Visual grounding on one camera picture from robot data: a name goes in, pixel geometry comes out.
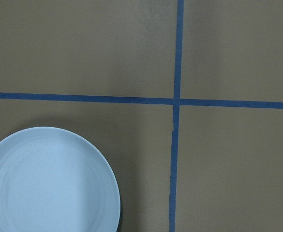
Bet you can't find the light blue plate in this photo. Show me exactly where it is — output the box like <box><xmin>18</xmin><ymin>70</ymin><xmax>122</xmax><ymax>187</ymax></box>
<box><xmin>0</xmin><ymin>127</ymin><xmax>120</xmax><ymax>232</ymax></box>

